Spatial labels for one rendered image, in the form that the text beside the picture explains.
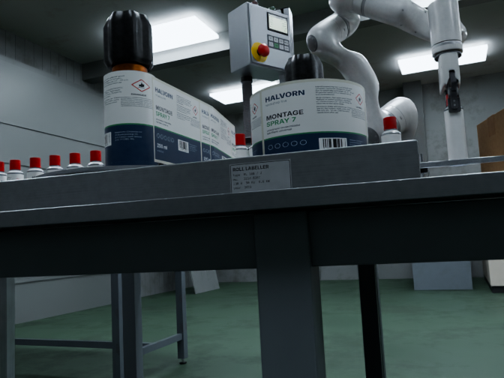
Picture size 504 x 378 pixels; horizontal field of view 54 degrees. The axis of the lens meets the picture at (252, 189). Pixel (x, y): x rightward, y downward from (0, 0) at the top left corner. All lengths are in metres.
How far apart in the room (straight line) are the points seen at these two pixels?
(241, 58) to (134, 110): 0.72
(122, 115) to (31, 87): 5.90
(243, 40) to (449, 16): 0.59
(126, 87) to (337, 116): 0.34
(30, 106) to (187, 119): 5.74
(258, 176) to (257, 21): 0.99
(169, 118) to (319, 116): 0.28
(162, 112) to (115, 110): 0.08
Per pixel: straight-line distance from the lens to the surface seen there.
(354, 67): 1.85
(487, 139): 1.72
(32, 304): 6.46
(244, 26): 1.53
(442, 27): 1.57
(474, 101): 9.39
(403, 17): 1.65
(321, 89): 0.80
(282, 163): 0.59
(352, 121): 0.81
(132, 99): 0.85
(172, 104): 0.92
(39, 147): 6.64
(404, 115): 1.89
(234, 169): 0.60
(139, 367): 2.27
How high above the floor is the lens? 0.78
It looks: 6 degrees up
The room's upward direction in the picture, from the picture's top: 3 degrees counter-clockwise
